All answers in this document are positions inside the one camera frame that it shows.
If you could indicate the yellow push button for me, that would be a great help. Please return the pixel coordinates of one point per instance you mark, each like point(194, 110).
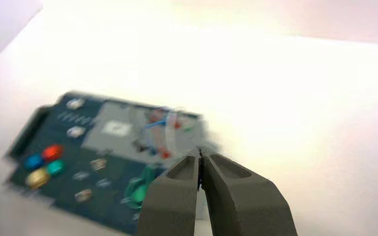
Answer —
point(38, 178)

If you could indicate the red push button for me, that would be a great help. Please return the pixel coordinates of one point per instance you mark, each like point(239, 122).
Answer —
point(52, 152)

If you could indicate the blue push button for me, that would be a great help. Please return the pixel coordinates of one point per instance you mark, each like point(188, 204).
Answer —
point(33, 162)

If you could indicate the dark teal control box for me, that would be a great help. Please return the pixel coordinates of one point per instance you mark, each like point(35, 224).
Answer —
point(78, 146)

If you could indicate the teal green push button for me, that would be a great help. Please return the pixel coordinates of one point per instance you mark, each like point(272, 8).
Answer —
point(56, 167)

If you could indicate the white slider knob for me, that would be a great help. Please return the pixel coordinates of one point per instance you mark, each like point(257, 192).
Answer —
point(75, 131)
point(75, 103)

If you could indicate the green rotary dial knob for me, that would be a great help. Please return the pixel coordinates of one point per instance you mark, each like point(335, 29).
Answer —
point(138, 190)

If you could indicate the metal toggle switch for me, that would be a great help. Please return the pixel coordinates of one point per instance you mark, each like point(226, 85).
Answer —
point(98, 164)
point(83, 195)

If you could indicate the small white display label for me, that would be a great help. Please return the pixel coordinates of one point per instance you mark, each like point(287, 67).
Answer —
point(116, 128)

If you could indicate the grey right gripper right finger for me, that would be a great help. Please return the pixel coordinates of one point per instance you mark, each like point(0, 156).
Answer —
point(241, 205)

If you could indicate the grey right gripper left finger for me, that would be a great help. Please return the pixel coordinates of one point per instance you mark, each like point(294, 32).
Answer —
point(171, 202)

